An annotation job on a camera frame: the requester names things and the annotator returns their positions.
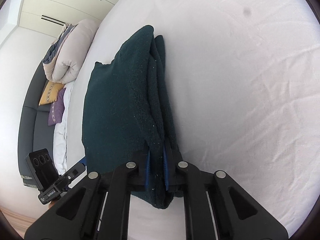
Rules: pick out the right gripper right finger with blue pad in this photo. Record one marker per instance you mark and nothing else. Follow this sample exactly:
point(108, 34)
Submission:
point(166, 168)

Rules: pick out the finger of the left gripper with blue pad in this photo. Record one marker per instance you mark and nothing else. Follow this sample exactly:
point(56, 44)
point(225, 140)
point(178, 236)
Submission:
point(83, 161)

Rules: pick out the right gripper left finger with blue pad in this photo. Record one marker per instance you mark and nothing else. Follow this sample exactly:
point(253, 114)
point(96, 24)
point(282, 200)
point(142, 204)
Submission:
point(147, 169)

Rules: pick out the dark green knit sweater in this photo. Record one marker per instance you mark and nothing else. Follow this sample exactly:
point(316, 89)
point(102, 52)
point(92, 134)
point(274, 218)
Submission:
point(127, 107)

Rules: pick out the person's left hand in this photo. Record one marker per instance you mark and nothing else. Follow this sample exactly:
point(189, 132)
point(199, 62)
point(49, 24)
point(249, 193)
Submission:
point(52, 203)

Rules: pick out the white crumpled pillow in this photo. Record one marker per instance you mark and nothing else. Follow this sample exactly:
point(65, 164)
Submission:
point(60, 133)

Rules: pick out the dark grey headboard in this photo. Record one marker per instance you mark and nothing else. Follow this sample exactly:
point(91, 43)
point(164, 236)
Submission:
point(34, 132)

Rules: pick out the purple patterned pillow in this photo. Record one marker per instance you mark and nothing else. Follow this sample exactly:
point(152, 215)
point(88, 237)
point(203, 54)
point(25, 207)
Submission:
point(57, 109)

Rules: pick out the yellow patterned pillow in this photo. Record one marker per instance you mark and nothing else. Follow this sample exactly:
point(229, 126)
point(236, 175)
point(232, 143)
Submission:
point(50, 93)

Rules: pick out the folded beige duvet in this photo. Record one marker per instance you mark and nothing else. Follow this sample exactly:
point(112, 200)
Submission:
point(66, 55)

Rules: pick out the white bed mattress sheet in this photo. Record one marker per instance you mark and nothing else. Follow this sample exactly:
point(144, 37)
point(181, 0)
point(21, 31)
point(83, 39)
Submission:
point(243, 83)

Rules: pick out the white wardrobe with black handles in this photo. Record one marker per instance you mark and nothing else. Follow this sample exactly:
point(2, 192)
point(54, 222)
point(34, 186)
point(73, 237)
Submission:
point(48, 16)

